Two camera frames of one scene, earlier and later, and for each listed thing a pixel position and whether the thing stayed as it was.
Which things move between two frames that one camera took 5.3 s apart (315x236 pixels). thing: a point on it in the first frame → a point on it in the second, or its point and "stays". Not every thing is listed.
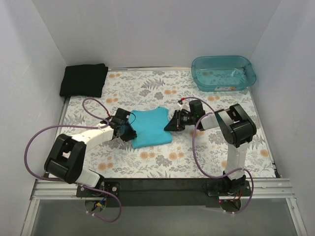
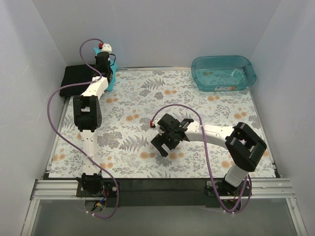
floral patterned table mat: (193, 153) stays
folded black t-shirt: (83, 80) stays
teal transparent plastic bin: (222, 73) stays
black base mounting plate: (164, 192) stays
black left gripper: (128, 132) → (106, 74)
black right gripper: (179, 120) → (166, 140)
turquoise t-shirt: (149, 125) → (113, 68)
